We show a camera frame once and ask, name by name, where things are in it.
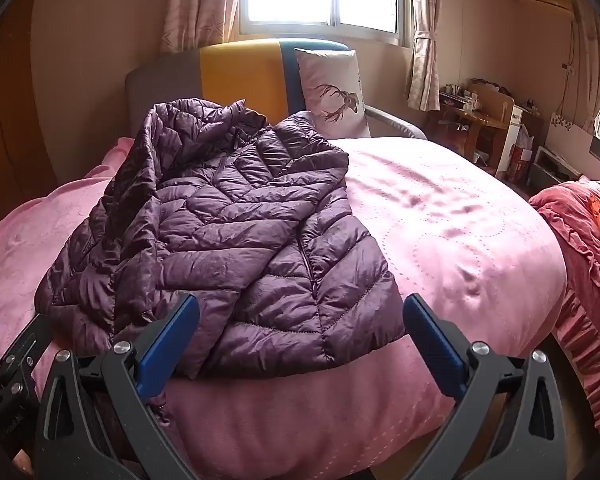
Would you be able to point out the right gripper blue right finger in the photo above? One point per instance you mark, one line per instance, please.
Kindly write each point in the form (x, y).
(529, 441)

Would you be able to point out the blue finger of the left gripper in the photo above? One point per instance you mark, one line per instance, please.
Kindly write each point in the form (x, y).
(30, 344)

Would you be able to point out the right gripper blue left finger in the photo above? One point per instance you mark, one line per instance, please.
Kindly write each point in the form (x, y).
(72, 441)

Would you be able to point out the purple quilted down jacket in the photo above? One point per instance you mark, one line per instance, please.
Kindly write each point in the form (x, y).
(251, 219)

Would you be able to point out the wooden wardrobe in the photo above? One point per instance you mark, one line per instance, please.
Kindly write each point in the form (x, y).
(25, 168)

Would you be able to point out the red white shopping bag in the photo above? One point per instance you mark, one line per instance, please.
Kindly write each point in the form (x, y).
(520, 156)

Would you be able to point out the low grey side shelf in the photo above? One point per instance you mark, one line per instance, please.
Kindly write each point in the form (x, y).
(549, 169)

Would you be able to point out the grey yellow blue headboard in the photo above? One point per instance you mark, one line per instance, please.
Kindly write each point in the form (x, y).
(262, 72)

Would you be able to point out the wooden desk with clutter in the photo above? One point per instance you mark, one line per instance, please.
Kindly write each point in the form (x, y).
(481, 123)

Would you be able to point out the white deer print pillow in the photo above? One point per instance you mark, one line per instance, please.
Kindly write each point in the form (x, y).
(332, 90)

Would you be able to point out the right pink curtain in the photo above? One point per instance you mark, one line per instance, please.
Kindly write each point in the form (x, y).
(422, 89)

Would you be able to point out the pink curtain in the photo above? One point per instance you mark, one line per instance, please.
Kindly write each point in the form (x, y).
(422, 89)
(192, 24)

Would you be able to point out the left pink curtain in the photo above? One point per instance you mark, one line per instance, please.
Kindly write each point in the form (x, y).
(192, 24)

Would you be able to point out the far side curtain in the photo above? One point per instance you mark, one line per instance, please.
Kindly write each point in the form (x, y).
(589, 21)

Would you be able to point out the grey metal bed rail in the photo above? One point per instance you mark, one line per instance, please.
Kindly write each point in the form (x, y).
(400, 125)

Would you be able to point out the wall air conditioner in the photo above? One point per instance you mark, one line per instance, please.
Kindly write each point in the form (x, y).
(564, 8)

